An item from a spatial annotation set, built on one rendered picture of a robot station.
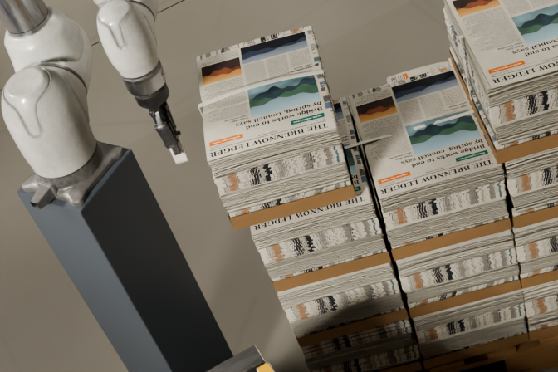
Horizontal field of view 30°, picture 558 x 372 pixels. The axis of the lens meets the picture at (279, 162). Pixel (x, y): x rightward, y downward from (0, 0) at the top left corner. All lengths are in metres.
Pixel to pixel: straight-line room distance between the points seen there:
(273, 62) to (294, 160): 0.27
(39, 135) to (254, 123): 0.46
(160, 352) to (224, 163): 0.68
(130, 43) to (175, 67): 2.13
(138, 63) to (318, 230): 0.56
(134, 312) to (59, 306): 1.02
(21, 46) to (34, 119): 0.21
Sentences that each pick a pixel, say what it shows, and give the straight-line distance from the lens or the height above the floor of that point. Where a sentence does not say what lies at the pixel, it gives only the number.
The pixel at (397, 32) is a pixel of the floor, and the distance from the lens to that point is 4.10.
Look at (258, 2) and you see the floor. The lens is 4.48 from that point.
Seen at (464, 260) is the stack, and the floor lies 0.55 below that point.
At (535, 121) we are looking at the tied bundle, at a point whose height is 0.93.
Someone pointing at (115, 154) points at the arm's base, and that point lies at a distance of 2.39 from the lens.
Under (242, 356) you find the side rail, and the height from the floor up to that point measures 0.80.
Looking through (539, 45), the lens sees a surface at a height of 1.07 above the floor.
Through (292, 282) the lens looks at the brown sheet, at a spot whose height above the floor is 0.63.
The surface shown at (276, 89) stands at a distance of 2.31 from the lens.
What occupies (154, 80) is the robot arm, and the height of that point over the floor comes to 1.20.
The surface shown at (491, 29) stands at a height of 1.07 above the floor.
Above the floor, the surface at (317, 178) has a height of 0.92.
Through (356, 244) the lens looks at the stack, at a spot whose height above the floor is 0.70.
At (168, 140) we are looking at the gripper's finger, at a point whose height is 1.03.
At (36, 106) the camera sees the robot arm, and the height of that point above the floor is 1.24.
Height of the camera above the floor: 2.51
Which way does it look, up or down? 43 degrees down
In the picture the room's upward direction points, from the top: 20 degrees counter-clockwise
